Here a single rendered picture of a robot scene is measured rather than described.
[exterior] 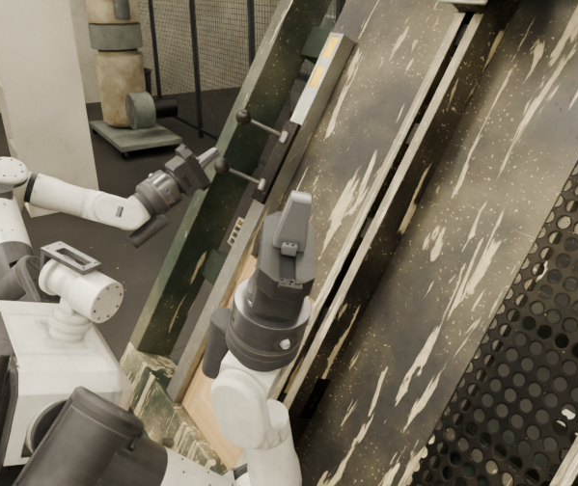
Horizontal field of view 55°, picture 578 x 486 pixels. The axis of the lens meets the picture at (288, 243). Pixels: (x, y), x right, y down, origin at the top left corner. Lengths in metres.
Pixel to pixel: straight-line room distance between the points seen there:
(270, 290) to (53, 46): 4.41
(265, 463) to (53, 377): 0.30
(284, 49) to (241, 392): 1.05
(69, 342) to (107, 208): 0.44
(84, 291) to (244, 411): 0.31
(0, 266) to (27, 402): 0.37
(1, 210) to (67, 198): 0.15
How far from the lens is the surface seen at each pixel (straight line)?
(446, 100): 1.02
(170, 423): 1.42
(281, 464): 0.78
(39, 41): 4.84
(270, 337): 0.60
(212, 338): 0.68
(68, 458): 0.73
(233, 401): 0.67
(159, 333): 1.61
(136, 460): 0.75
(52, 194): 1.29
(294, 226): 0.55
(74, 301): 0.86
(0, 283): 1.10
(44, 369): 0.83
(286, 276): 0.54
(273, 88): 1.52
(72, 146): 5.01
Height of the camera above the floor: 1.84
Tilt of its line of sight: 26 degrees down
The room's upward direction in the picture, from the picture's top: straight up
